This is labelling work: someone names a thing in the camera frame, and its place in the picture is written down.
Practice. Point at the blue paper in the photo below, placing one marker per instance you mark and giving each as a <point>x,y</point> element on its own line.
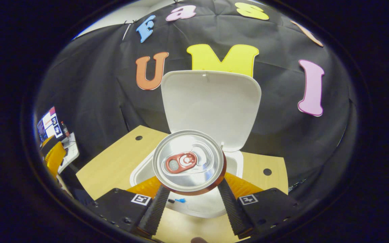
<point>180,200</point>

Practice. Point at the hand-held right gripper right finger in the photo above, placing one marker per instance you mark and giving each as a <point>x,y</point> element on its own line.
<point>233,209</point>

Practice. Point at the black backdrop cloth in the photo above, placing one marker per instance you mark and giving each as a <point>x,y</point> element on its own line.
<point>96,84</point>

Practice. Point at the red pop can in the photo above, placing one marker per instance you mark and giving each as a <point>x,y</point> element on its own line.
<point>189,162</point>

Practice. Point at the wooden desktop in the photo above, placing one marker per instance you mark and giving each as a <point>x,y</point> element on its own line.
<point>113,162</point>

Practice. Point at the row of black cloth clips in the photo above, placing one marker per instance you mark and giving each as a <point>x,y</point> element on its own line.
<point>125,22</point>

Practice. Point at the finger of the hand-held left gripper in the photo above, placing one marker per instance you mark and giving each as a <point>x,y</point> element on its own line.
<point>55,155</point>

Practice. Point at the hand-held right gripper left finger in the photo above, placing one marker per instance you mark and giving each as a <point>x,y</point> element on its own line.
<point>157,209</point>

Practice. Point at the computer monitor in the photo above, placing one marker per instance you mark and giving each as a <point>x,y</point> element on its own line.
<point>49,123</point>

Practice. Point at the white desktop garbage bin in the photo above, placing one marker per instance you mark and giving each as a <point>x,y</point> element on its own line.
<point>211,104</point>

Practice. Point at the white side table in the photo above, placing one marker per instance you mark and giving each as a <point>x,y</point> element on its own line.
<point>71,152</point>

